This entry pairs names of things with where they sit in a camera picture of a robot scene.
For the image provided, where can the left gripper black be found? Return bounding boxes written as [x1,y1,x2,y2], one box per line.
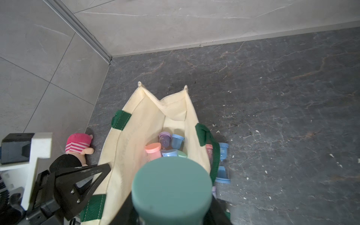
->
[0,163,112,225]

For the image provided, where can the teal green hourglass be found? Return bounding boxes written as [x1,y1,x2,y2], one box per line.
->
[177,150,188,158]

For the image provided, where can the teal hourglass pile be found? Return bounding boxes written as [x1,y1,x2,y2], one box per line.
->
[131,157,213,225]

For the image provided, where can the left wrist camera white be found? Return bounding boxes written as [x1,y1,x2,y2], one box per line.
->
[1,133,53,210]

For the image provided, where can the pink hourglass numbered fifteen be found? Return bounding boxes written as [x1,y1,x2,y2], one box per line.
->
[205,144,213,165]

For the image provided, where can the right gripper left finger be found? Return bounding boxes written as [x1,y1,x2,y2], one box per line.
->
[110,193,139,225]

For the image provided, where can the blue hourglass beside bag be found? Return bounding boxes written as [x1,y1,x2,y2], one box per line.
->
[215,142,232,185]

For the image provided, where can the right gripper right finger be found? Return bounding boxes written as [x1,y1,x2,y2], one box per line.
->
[203,197,232,225]

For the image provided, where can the pink hourglass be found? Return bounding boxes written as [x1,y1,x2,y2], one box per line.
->
[144,142,162,162]

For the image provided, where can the purple hourglass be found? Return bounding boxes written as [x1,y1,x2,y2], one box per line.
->
[158,132,172,150]

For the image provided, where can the blue hourglass pile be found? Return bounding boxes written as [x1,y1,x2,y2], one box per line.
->
[161,149,178,157]

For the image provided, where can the cream canvas tote bag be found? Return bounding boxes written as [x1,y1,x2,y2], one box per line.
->
[81,84,220,225]

